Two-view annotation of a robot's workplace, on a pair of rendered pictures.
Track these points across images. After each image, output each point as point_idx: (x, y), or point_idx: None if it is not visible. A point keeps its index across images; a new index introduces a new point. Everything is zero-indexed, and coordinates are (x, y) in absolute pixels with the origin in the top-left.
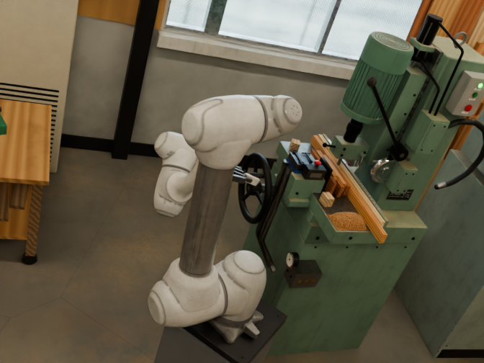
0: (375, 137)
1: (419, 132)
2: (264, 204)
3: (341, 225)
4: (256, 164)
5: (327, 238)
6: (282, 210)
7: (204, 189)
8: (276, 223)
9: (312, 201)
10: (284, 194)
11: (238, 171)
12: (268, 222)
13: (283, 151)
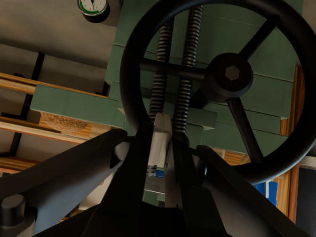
0: (150, 201)
1: None
2: (121, 73)
3: (42, 117)
4: (248, 147)
5: (48, 87)
6: (209, 55)
7: None
8: (216, 26)
9: (119, 118)
10: (147, 109)
11: (165, 182)
12: (161, 27)
13: (265, 151)
